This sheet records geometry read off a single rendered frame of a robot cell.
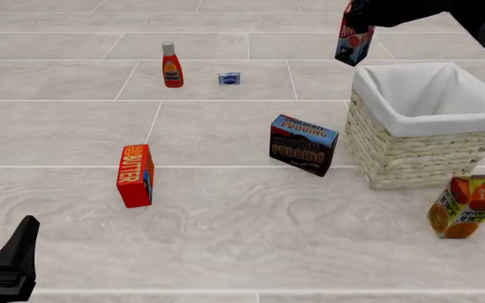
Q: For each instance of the small blue printed box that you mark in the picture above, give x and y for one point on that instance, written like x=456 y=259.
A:
x=229 y=79

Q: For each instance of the white cloth basket liner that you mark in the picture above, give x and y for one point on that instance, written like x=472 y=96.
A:
x=419 y=91

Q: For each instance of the pale woven wicker basket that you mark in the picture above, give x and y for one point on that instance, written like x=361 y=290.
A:
x=415 y=158

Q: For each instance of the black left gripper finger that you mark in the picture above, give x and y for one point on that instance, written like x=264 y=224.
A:
x=17 y=249

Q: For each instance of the orange juice carton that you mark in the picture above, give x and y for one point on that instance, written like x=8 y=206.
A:
x=465 y=208

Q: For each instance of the red butter box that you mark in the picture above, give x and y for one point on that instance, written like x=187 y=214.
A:
x=135 y=176

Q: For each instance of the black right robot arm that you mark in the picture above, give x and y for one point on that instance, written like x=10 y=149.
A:
x=444 y=14

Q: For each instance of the red and blue milk carton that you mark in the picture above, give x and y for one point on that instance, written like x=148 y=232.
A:
x=354 y=47

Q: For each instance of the red ketchup bottle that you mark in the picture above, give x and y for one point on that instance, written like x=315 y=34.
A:
x=172 y=67

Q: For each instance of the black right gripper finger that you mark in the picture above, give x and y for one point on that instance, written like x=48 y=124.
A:
x=355 y=15

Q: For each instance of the chocolate pudding box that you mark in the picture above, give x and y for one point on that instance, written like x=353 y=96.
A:
x=303 y=148

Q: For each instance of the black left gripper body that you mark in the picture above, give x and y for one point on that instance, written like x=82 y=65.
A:
x=2 y=290

